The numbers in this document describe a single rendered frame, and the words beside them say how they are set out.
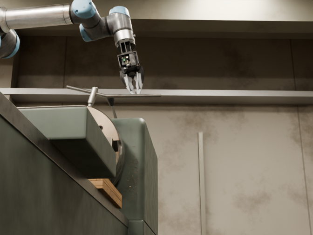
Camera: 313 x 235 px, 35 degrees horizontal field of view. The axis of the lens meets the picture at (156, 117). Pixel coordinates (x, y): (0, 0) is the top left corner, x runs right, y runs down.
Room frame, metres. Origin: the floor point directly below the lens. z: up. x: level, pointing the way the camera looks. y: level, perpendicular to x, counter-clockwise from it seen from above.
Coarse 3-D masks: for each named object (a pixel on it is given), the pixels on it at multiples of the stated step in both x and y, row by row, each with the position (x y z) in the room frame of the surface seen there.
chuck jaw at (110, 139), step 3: (108, 138) 1.53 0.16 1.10; (111, 138) 1.53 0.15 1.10; (111, 141) 1.53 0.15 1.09; (114, 141) 1.57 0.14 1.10; (117, 141) 1.57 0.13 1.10; (111, 144) 1.53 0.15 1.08; (114, 144) 1.57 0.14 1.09; (117, 144) 1.57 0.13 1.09; (114, 147) 1.57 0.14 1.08; (117, 147) 1.57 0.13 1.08; (114, 150) 1.57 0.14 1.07; (117, 150) 1.57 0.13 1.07
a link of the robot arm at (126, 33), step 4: (116, 32) 1.63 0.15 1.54; (120, 32) 1.62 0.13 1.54; (124, 32) 1.62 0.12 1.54; (128, 32) 1.62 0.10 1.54; (132, 32) 1.64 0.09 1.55; (116, 36) 1.63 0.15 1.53; (120, 36) 1.62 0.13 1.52; (124, 36) 1.62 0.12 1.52; (128, 36) 1.62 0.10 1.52; (132, 36) 1.64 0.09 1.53; (116, 40) 1.63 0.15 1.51; (132, 40) 1.64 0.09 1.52; (116, 44) 1.65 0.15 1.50
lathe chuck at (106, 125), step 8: (96, 112) 1.57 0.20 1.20; (96, 120) 1.57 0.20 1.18; (104, 120) 1.57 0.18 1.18; (104, 128) 1.57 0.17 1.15; (112, 128) 1.57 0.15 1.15; (112, 136) 1.57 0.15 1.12; (120, 136) 1.65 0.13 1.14; (120, 144) 1.60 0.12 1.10; (120, 152) 1.60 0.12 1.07; (120, 160) 1.60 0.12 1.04; (120, 168) 1.64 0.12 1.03
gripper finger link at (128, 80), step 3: (126, 75) 1.65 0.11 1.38; (126, 78) 1.67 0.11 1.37; (129, 78) 1.67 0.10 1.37; (126, 81) 1.67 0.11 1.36; (129, 81) 1.66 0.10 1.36; (132, 81) 1.67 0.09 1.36; (126, 84) 1.67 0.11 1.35; (129, 84) 1.65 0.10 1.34; (126, 87) 1.67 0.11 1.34; (129, 87) 1.64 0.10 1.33; (132, 87) 1.66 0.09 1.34; (129, 90) 1.66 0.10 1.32; (132, 90) 1.66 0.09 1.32; (132, 93) 1.66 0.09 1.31; (135, 93) 1.66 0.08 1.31
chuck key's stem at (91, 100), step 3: (93, 87) 1.61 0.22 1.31; (96, 87) 1.61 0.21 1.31; (93, 90) 1.61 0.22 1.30; (96, 90) 1.61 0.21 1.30; (90, 93) 1.61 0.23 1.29; (93, 93) 1.61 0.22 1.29; (90, 96) 1.61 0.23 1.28; (93, 96) 1.61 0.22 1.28; (90, 99) 1.61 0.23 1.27; (93, 99) 1.61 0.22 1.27; (90, 102) 1.61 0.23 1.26; (93, 102) 1.61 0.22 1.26; (90, 105) 1.61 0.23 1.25
